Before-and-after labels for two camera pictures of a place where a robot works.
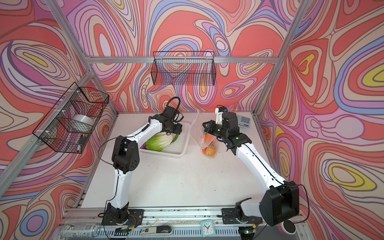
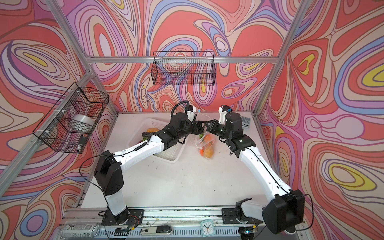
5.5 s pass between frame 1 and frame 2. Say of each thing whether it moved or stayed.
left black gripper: moved
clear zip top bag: moved
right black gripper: stayed
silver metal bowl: stayed
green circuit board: stayed
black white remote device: stayed
